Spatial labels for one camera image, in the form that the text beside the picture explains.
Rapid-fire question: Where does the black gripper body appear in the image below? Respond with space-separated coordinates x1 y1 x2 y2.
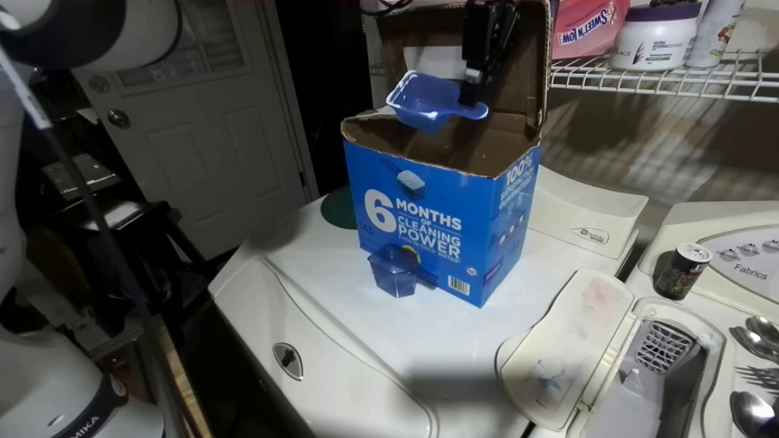
460 0 527 41

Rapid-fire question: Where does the light blue plastic scoop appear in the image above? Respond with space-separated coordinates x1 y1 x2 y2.
385 68 495 136

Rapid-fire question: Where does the blue cardboard detergent box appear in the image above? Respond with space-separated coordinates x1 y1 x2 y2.
338 0 555 313

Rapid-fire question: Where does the pink cardboard box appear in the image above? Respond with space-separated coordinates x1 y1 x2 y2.
551 0 632 63

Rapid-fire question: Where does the white tub purple lid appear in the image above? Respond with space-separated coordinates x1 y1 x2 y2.
609 0 704 74

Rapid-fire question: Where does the dark green round disc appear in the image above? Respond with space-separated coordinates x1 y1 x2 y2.
320 186 361 231

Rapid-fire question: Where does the tall white bottle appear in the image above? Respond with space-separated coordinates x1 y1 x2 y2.
684 0 748 72

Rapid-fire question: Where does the dark blue measuring cup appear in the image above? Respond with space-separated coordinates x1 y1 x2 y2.
365 241 441 303

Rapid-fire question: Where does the cream dryer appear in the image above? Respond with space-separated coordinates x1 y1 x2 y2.
495 201 779 438

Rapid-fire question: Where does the dark glass jar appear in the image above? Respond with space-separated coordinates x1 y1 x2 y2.
651 241 715 303

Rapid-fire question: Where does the grey lint screen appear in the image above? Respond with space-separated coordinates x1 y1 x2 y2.
631 316 701 376

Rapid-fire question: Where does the white washing machine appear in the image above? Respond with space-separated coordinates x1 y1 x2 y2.
208 173 652 438

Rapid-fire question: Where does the black stand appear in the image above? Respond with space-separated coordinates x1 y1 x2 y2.
0 192 204 344

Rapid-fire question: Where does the metal spoon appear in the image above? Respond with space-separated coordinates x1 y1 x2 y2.
743 315 779 344
727 388 779 438
727 324 779 362

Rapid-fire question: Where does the flat black device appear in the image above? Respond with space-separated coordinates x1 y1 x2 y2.
43 154 121 204

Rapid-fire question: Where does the metal fork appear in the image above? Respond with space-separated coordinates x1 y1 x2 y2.
732 362 779 394

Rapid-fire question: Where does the white wire shelf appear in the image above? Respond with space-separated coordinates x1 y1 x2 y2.
548 51 779 106

